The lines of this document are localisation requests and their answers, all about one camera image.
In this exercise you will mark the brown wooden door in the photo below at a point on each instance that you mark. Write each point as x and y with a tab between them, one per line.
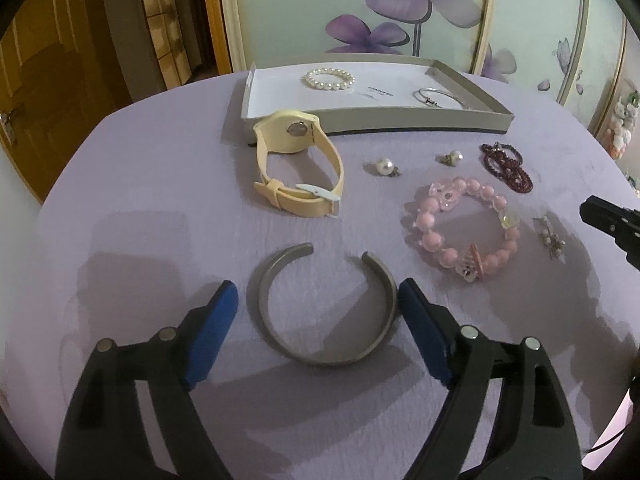
59	78

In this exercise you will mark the grey cardboard tray box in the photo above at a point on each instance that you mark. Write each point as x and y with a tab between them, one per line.
380	100

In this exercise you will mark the cream yellow wrist watch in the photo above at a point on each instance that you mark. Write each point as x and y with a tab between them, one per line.
298	134

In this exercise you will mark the thin silver bangle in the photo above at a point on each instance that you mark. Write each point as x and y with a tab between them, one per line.
438	98

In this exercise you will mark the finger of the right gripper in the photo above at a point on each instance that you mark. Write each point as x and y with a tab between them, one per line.
622	224

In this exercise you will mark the small flower brooch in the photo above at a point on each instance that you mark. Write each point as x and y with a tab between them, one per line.
553	243

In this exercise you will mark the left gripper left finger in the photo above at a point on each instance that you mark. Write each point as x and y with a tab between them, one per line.
132	416

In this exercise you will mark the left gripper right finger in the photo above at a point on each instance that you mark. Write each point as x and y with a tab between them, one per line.
533	435

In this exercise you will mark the wardrobe door with purple flowers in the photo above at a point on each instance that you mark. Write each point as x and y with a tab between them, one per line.
572	51

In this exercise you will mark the grey metal cuff bangle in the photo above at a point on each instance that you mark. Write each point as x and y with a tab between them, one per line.
287	256

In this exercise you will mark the plush toy decorations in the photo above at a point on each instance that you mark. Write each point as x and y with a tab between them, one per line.
618	131

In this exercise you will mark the pearl earring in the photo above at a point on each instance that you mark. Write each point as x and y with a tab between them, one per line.
452	159
385	167

